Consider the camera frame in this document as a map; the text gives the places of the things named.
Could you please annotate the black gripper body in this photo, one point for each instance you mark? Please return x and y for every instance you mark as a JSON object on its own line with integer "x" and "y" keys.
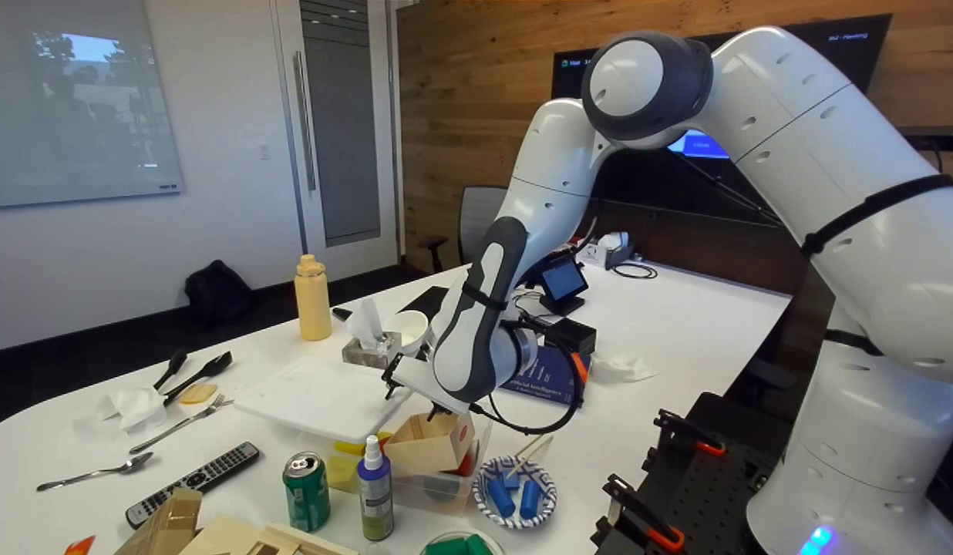
{"x": 393, "y": 375}

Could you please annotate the white tray with items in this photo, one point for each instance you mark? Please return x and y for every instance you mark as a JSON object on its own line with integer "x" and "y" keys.
{"x": 432, "y": 448}

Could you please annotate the orange red round object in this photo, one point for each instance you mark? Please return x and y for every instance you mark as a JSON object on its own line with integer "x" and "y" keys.
{"x": 468, "y": 465}

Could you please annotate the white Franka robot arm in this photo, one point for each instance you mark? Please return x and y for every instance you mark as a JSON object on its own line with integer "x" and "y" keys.
{"x": 854, "y": 204}

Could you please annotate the clear plastic container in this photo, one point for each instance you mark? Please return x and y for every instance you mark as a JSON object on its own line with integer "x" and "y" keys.
{"x": 445, "y": 495}

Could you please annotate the wooden shape sorter box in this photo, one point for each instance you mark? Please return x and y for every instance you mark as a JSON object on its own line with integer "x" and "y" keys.
{"x": 239, "y": 538}

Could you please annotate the white ceramic bowl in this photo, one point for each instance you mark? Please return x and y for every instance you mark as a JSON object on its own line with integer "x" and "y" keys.
{"x": 409, "y": 327}

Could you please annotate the white tissue sheet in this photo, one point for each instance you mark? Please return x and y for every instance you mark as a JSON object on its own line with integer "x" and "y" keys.
{"x": 367, "y": 323}

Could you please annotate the yellow block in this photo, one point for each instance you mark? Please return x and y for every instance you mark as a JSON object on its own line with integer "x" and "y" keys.
{"x": 342, "y": 466}

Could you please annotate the tan bottle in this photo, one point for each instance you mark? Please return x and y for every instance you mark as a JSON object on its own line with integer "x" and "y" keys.
{"x": 311, "y": 303}

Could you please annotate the spray bottle blue label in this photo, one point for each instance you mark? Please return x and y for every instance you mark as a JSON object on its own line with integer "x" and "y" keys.
{"x": 375, "y": 509}

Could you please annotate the green soda can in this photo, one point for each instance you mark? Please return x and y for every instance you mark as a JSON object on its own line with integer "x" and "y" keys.
{"x": 307, "y": 497}

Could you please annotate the wooden chopstick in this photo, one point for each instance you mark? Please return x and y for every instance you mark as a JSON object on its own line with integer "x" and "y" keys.
{"x": 525, "y": 451}
{"x": 544, "y": 448}

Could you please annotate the blue book orange stripe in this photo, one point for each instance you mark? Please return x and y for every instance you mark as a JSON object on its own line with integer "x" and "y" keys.
{"x": 547, "y": 383}

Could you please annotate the blue cylinder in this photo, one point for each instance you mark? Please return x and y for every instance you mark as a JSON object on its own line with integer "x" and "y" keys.
{"x": 527, "y": 497}
{"x": 502, "y": 497}

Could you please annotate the white round bowl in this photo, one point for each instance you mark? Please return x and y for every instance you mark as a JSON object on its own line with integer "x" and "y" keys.
{"x": 432, "y": 538}

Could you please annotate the black office chair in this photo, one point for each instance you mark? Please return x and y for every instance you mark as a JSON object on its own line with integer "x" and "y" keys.
{"x": 479, "y": 219}

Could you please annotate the green cylinder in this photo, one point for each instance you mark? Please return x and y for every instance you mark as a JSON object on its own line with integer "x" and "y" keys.
{"x": 476, "y": 543}
{"x": 445, "y": 547}

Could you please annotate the black power adapter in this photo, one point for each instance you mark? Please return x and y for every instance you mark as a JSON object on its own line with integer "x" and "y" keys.
{"x": 574, "y": 335}

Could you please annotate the black spoon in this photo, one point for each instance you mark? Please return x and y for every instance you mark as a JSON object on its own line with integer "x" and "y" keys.
{"x": 171, "y": 371}
{"x": 200, "y": 371}

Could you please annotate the blue patterned paper plate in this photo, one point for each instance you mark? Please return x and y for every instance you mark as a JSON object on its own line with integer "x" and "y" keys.
{"x": 517, "y": 523}

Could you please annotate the black backpack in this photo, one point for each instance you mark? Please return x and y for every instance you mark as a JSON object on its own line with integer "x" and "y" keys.
{"x": 217, "y": 293}

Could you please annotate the black tablet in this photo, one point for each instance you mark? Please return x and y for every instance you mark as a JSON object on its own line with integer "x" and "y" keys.
{"x": 562, "y": 279}

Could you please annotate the wooden spoon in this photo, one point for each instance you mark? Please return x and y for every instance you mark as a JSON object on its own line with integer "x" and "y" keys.
{"x": 197, "y": 395}

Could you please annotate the metal knife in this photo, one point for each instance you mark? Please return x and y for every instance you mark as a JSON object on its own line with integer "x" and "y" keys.
{"x": 177, "y": 431}

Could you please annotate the black remote control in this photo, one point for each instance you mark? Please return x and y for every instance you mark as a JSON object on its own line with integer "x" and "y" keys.
{"x": 193, "y": 483}

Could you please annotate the white desk device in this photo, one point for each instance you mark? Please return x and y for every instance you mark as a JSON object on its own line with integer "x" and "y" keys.
{"x": 614, "y": 252}

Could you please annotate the white door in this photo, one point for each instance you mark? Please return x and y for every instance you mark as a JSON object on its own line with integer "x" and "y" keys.
{"x": 340, "y": 125}

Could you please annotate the wooden block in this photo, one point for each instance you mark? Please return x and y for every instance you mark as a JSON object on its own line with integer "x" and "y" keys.
{"x": 167, "y": 526}

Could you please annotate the silver fork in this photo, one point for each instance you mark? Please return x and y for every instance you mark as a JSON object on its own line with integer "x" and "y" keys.
{"x": 124, "y": 466}

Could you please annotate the black orange clamp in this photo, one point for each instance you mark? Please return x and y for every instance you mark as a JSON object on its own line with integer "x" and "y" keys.
{"x": 692, "y": 432}
{"x": 640, "y": 513}

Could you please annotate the black perforated base board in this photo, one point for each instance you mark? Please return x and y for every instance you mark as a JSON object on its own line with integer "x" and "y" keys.
{"x": 701, "y": 495}

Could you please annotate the small orange piece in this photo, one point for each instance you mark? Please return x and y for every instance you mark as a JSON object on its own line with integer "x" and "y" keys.
{"x": 80, "y": 547}

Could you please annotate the wall television screen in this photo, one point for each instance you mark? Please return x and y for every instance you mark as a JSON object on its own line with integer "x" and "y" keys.
{"x": 701, "y": 145}

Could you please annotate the wall whiteboard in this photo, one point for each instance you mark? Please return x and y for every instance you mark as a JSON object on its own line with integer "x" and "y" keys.
{"x": 74, "y": 102}

